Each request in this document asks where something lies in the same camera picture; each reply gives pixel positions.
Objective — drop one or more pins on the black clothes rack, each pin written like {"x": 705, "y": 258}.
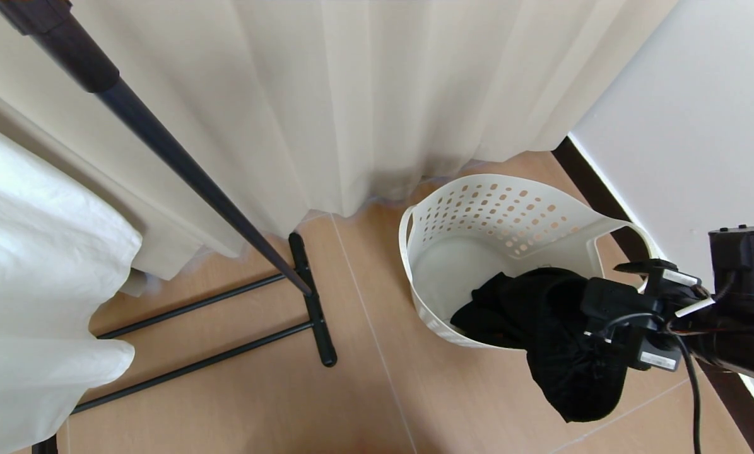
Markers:
{"x": 162, "y": 142}

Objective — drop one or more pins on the white laundry basket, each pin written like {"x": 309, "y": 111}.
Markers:
{"x": 452, "y": 265}

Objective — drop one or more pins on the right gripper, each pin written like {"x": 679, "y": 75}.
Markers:
{"x": 657, "y": 356}

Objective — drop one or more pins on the black garment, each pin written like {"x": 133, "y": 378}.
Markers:
{"x": 566, "y": 366}

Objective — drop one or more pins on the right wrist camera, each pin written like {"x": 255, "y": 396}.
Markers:
{"x": 610, "y": 302}

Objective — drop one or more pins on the beige curtain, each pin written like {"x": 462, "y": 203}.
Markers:
{"x": 351, "y": 94}

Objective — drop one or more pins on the white garment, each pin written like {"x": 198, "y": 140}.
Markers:
{"x": 36, "y": 284}

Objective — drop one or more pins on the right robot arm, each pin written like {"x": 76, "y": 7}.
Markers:
{"x": 749, "y": 271}

